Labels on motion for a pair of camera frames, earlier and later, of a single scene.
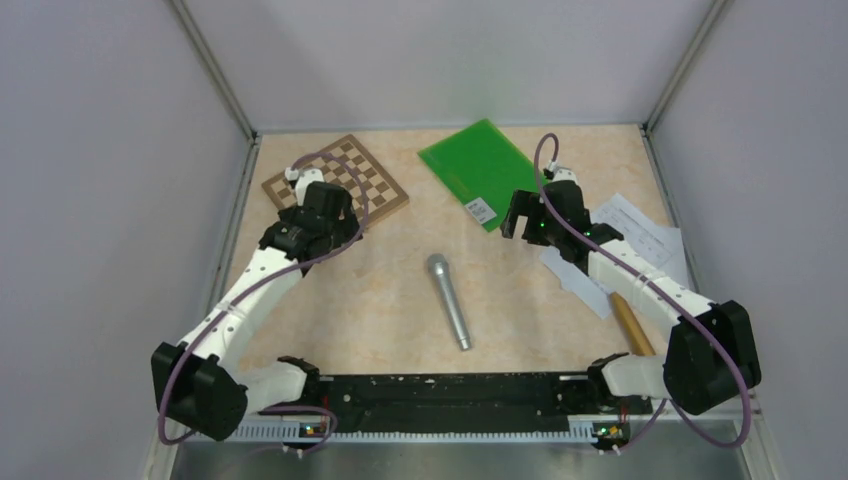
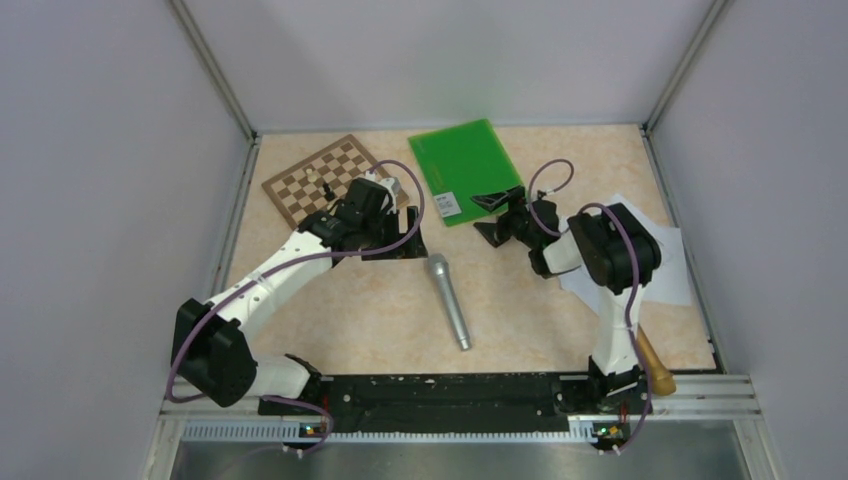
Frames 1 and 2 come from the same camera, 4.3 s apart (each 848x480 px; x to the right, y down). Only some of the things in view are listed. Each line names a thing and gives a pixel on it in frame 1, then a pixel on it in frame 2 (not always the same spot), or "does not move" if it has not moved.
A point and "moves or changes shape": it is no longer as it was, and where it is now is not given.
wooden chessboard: (344, 162) does not move
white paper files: (658, 245) does not move
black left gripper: (347, 225) -> (414, 248)
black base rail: (462, 402) does not move
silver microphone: (439, 266) does not move
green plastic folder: (484, 166) moves or changes shape
